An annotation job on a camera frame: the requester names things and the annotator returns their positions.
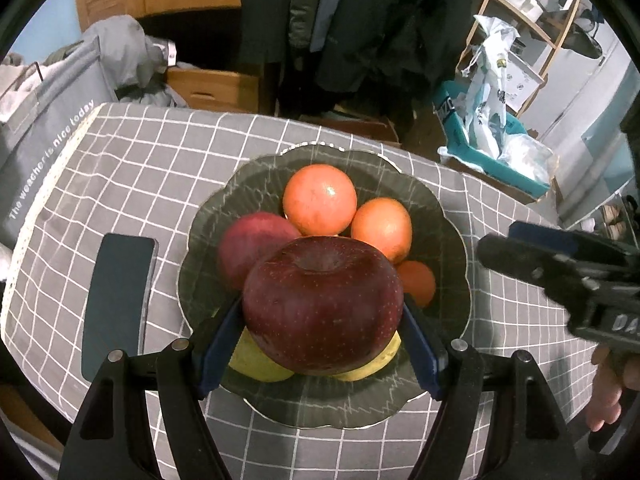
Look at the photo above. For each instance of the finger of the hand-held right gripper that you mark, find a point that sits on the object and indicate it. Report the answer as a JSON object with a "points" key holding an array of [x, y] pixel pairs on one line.
{"points": [[550, 240], [525, 262]]}

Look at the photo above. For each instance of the green glass bowl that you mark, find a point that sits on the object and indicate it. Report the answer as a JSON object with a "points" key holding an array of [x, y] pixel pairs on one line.
{"points": [[440, 250]]}

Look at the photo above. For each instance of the orange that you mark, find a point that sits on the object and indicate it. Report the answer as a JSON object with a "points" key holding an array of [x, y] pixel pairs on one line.
{"points": [[382, 230], [417, 282], [320, 200]]}

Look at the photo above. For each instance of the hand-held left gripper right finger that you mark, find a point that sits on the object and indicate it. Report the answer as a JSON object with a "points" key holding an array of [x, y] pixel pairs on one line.
{"points": [[422, 355]]}

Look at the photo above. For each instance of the white patterned drawer box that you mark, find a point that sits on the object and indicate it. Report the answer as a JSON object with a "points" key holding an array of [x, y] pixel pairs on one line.
{"points": [[522, 80]]}

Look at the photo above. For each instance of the green pear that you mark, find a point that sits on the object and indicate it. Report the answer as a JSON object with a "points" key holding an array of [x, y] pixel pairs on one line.
{"points": [[255, 365]]}

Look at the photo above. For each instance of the dark red apple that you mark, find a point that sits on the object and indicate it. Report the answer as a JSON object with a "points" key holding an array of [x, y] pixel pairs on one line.
{"points": [[322, 310]]}

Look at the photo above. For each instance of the large cardboard box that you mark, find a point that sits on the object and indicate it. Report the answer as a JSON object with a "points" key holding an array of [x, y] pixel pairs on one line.
{"points": [[467, 167]]}

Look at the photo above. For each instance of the white blanket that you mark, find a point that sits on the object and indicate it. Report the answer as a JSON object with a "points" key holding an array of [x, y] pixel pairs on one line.
{"points": [[15, 90]]}

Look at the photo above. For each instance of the teal plastic basket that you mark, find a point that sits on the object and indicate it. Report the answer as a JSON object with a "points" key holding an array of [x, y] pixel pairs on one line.
{"points": [[452, 120]]}

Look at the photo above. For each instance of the clear plastic bag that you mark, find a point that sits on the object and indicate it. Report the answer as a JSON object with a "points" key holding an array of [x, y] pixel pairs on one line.
{"points": [[525, 155]]}

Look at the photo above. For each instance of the grey jacket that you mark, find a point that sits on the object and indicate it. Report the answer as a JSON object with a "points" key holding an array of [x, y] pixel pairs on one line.
{"points": [[325, 5]]}

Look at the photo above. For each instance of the grey hanging bag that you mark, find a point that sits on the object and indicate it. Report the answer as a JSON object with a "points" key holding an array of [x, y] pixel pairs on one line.
{"points": [[585, 40]]}

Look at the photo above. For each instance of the grey checked tablecloth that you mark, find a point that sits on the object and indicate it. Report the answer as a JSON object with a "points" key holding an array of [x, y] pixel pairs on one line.
{"points": [[150, 170]]}

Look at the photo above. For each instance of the grey clothes pile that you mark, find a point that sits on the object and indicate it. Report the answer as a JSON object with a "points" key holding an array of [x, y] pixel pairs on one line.
{"points": [[120, 45]]}

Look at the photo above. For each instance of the grey tote bag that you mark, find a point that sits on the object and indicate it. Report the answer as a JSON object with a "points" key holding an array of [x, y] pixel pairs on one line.
{"points": [[50, 125]]}

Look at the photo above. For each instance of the person's right hand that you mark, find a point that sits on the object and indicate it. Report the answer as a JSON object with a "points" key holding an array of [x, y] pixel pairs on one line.
{"points": [[605, 395]]}

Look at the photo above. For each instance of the white door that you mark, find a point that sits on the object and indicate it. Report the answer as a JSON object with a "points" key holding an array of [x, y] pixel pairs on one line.
{"points": [[590, 110]]}

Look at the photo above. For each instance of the wooden shelf rack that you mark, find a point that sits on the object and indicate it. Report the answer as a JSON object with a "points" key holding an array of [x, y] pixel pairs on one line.
{"points": [[481, 7]]}

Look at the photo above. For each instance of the yellow pear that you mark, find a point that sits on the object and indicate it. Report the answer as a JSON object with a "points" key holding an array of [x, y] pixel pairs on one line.
{"points": [[370, 367]]}

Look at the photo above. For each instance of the black coat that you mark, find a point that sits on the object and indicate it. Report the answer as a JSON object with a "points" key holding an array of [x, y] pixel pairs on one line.
{"points": [[390, 25]]}

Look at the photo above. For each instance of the wooden drawer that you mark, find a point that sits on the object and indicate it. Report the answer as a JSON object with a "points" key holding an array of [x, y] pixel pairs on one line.
{"points": [[210, 87]]}

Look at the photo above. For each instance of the dark smartphone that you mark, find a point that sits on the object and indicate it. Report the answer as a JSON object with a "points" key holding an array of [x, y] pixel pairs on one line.
{"points": [[120, 300]]}

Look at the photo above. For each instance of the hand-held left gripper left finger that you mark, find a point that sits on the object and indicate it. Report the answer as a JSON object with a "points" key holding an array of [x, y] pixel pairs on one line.
{"points": [[220, 345]]}

